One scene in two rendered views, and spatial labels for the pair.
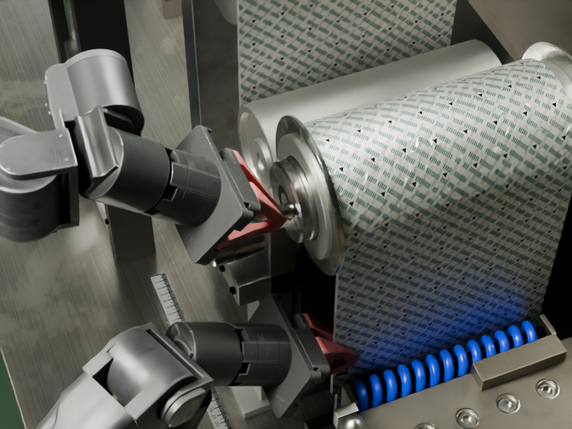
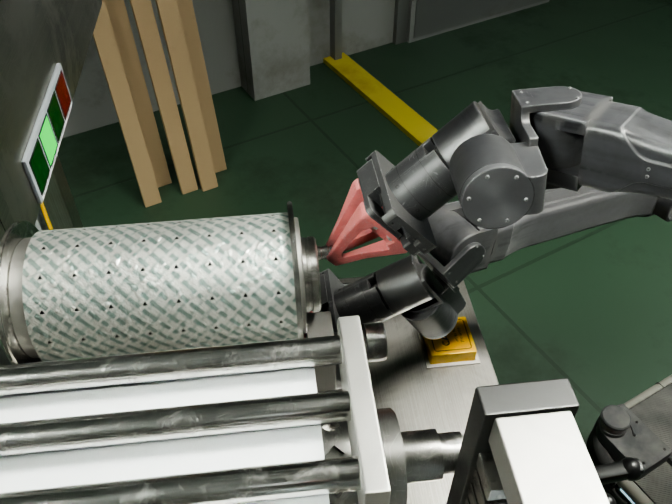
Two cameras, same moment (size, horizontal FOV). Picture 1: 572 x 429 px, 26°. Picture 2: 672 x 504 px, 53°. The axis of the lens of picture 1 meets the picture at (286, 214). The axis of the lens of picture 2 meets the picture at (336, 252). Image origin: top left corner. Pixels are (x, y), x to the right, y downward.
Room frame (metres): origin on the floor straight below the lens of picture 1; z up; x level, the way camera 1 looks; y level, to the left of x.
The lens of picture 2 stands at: (1.16, 0.14, 1.73)
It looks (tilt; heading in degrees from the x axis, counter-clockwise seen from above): 44 degrees down; 196
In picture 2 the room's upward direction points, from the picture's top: straight up
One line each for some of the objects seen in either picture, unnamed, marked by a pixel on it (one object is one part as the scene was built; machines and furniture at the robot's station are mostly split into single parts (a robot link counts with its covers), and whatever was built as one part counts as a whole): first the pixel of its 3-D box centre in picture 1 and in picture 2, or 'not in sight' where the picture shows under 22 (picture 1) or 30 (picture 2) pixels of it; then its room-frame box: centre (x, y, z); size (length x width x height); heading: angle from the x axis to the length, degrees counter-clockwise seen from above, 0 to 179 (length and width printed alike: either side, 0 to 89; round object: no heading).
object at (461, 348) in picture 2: not in sight; (448, 340); (0.49, 0.13, 0.91); 0.07 x 0.07 x 0.02; 22
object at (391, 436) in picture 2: not in sight; (351, 463); (0.95, 0.09, 1.34); 0.06 x 0.06 x 0.06; 22
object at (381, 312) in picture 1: (444, 302); not in sight; (0.72, -0.15, 1.11); 0.23 x 0.01 x 0.18; 112
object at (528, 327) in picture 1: (449, 365); not in sight; (0.70, -0.17, 1.03); 0.21 x 0.04 x 0.03; 112
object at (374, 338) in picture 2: (216, 244); (374, 341); (0.73, 0.06, 1.18); 0.04 x 0.02 x 0.04; 22
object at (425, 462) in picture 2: not in sight; (443, 453); (0.93, 0.15, 1.34); 0.06 x 0.03 x 0.03; 112
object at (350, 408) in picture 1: (346, 417); not in sight; (0.63, -0.06, 1.04); 0.02 x 0.01 x 0.02; 112
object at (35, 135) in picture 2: not in sight; (50, 128); (0.49, -0.47, 1.19); 0.25 x 0.01 x 0.07; 22
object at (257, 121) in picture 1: (375, 128); not in sight; (0.89, -0.09, 1.18); 0.26 x 0.12 x 0.12; 112
